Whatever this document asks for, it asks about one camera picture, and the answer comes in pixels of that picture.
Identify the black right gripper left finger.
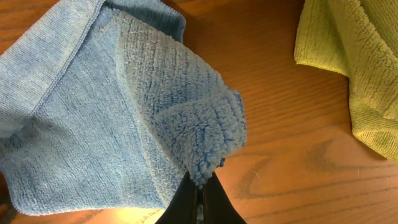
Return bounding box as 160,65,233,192
155,172,198,224

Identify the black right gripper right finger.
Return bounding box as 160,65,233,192
203,172,246,224

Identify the blue microfiber cloth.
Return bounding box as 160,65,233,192
1,0,247,215

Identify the green microfiber cloth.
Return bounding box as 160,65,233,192
294,0,397,162

